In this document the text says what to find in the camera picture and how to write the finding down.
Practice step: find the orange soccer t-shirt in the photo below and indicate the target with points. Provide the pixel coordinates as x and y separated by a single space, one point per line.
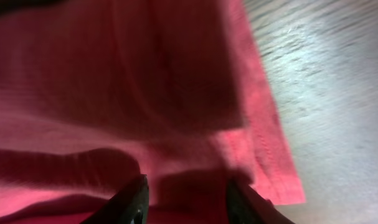
97 93

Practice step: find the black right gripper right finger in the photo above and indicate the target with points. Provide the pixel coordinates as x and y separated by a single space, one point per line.
246 206

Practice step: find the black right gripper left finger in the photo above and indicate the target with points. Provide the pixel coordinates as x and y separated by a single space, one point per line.
129 206

